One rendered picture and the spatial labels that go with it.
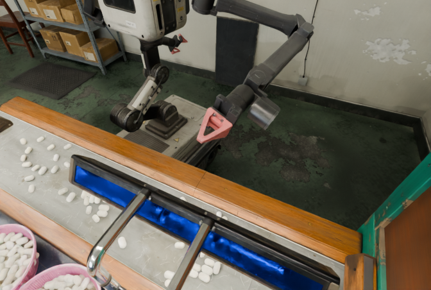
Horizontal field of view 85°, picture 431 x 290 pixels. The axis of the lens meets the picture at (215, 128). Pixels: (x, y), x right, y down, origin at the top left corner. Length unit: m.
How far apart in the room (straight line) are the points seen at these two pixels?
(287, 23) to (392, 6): 1.50
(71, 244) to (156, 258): 0.28
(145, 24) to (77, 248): 0.85
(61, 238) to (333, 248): 0.88
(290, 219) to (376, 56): 1.91
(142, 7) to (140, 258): 0.90
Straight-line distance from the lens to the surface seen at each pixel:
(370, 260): 0.84
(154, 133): 1.59
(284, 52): 0.81
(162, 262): 0.87
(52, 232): 1.02
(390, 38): 2.50
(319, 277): 0.50
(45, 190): 1.18
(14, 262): 1.07
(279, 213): 0.92
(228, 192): 0.93
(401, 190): 0.83
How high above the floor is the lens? 1.56
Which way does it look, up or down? 43 degrees down
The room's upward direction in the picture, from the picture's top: straight up
